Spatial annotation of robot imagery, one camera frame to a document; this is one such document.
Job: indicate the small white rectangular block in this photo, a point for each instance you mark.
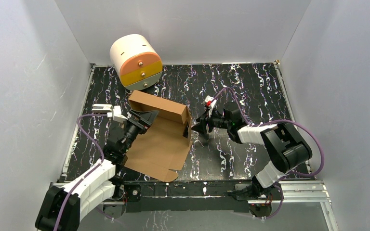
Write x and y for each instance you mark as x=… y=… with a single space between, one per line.
x=102 y=108

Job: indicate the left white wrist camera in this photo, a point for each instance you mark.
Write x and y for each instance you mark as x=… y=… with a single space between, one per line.
x=115 y=113

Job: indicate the aluminium front rail frame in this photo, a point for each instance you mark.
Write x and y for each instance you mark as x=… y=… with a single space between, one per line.
x=144 y=196

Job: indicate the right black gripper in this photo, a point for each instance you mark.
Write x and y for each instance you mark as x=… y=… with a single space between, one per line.
x=200 y=127

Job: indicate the brown cardboard box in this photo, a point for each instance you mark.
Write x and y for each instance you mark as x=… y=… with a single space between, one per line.
x=161 y=152

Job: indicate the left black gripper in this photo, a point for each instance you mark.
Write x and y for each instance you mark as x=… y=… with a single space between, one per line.
x=138 y=121

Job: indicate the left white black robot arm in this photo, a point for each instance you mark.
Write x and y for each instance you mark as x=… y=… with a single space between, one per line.
x=83 y=178

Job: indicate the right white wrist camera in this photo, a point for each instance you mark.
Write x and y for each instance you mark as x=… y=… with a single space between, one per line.
x=210 y=103

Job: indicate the round white drawer cabinet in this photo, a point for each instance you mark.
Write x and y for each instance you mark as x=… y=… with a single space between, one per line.
x=137 y=64

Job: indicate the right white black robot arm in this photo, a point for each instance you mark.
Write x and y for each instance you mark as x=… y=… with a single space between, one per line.
x=285 y=146

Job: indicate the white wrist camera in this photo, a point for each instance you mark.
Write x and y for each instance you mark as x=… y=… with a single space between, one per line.
x=210 y=103
x=115 y=113

